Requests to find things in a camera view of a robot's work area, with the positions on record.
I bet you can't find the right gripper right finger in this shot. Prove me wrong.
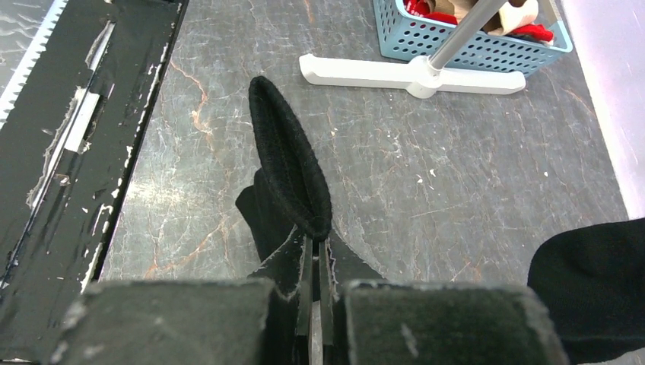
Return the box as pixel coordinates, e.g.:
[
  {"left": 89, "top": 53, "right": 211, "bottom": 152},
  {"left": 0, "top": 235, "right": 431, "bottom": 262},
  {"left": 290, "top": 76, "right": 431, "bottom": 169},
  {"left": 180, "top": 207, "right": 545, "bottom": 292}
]
[{"left": 319, "top": 234, "right": 569, "bottom": 364}]

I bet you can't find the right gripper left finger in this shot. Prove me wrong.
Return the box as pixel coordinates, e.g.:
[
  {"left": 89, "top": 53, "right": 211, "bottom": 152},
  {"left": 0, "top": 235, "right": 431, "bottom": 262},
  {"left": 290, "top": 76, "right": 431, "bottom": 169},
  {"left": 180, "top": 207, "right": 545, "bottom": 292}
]
[{"left": 48, "top": 228, "right": 313, "bottom": 364}]

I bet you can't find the black white-striped sock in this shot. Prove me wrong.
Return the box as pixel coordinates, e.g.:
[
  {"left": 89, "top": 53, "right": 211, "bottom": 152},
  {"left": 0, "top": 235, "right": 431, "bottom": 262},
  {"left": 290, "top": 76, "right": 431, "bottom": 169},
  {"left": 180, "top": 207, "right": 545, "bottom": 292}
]
[{"left": 527, "top": 218, "right": 644, "bottom": 364}]

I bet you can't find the silver white drying rack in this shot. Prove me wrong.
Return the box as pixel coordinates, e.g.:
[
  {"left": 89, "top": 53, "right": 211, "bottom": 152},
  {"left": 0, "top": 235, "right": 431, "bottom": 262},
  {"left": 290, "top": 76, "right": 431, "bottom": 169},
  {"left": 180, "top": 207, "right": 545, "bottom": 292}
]
[{"left": 299, "top": 0, "right": 526, "bottom": 99}]

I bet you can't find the light blue plastic basket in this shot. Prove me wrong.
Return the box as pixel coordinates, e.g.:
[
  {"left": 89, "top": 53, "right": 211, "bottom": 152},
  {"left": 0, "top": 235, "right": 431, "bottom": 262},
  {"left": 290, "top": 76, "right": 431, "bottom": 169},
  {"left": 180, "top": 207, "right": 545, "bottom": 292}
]
[{"left": 372, "top": 0, "right": 574, "bottom": 76}]

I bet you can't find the red sock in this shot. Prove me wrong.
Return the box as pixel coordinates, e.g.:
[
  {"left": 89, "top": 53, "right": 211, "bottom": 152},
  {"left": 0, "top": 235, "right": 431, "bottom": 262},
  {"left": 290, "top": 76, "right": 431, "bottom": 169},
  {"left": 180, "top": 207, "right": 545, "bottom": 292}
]
[{"left": 404, "top": 0, "right": 554, "bottom": 45}]

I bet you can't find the beige sock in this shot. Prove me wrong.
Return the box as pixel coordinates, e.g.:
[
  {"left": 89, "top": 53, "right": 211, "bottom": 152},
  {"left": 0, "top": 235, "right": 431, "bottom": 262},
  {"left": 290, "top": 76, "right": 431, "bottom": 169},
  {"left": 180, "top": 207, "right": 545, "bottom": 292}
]
[{"left": 425, "top": 0, "right": 539, "bottom": 36}]

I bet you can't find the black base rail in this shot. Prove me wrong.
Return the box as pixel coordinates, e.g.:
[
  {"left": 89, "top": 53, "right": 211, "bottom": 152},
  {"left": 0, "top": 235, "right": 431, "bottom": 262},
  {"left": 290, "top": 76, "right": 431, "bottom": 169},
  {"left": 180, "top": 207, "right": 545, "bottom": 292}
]
[{"left": 1, "top": 1, "right": 188, "bottom": 363}]

